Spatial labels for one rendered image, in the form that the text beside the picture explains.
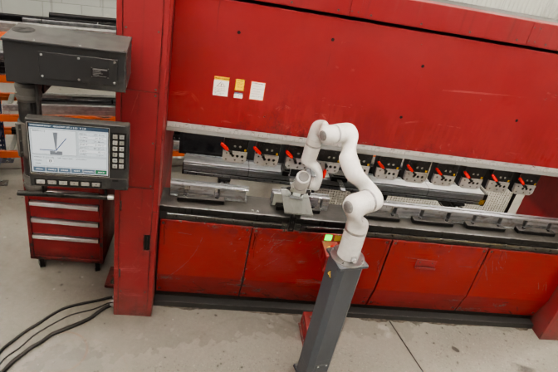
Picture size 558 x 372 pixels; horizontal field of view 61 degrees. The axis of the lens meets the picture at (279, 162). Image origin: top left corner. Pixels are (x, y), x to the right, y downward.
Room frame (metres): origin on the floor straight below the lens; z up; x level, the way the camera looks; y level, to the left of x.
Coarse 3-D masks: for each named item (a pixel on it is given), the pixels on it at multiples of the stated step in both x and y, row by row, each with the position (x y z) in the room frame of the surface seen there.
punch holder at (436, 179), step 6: (432, 168) 2.86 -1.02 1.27; (438, 168) 2.81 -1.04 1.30; (444, 168) 2.81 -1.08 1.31; (450, 168) 2.82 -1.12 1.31; (456, 168) 2.83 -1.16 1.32; (432, 174) 2.84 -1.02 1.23; (438, 174) 2.81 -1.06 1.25; (444, 174) 2.82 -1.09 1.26; (450, 174) 2.82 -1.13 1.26; (432, 180) 2.80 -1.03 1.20; (438, 180) 2.81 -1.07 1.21; (444, 180) 2.82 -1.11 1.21; (450, 180) 2.83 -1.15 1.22
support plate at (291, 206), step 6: (282, 192) 2.62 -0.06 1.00; (288, 192) 2.63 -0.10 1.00; (282, 198) 2.54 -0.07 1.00; (288, 198) 2.55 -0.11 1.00; (294, 198) 2.57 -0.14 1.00; (306, 198) 2.60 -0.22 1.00; (288, 204) 2.49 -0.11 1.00; (294, 204) 2.50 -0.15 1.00; (300, 204) 2.51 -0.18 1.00; (306, 204) 2.53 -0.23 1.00; (288, 210) 2.42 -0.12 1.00; (294, 210) 2.43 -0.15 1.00; (300, 210) 2.45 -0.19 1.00; (306, 210) 2.46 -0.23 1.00
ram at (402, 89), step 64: (192, 0) 2.51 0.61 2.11; (192, 64) 2.52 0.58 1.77; (256, 64) 2.58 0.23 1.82; (320, 64) 2.64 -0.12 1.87; (384, 64) 2.71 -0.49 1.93; (448, 64) 2.78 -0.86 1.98; (512, 64) 2.84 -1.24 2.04; (256, 128) 2.59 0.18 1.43; (384, 128) 2.73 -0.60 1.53; (448, 128) 2.80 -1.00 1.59; (512, 128) 2.88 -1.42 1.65
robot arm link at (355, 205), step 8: (360, 192) 2.08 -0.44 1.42; (368, 192) 2.09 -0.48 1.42; (344, 200) 2.05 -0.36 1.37; (352, 200) 2.01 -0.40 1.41; (360, 200) 2.01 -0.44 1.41; (368, 200) 2.04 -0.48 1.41; (344, 208) 2.02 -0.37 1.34; (352, 208) 1.99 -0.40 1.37; (360, 208) 1.99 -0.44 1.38; (368, 208) 2.02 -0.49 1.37; (352, 216) 1.99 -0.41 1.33; (360, 216) 1.99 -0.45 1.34; (352, 224) 2.03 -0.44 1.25; (360, 224) 2.01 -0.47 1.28; (368, 224) 2.07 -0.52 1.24; (352, 232) 2.03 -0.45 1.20; (360, 232) 2.03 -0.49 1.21
